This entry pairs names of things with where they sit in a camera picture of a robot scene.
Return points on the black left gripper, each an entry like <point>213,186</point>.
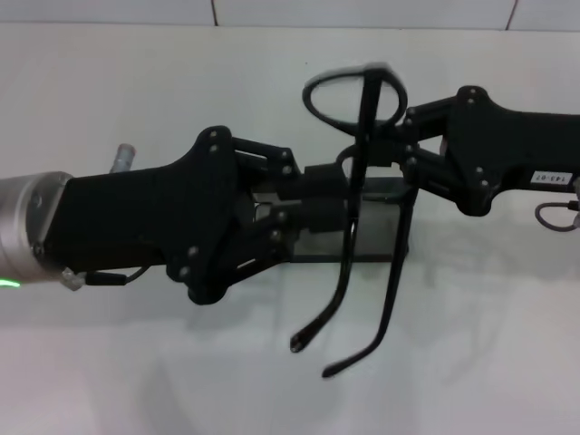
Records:
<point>136,217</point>

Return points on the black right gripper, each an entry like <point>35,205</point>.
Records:
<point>507,149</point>

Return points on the black glasses case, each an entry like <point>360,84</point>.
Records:
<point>376,226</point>

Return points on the black glasses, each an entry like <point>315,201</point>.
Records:
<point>368,104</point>

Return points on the white number label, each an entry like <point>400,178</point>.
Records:
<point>550,177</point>

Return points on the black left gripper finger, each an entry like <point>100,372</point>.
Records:
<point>317,217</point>
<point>321,181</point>

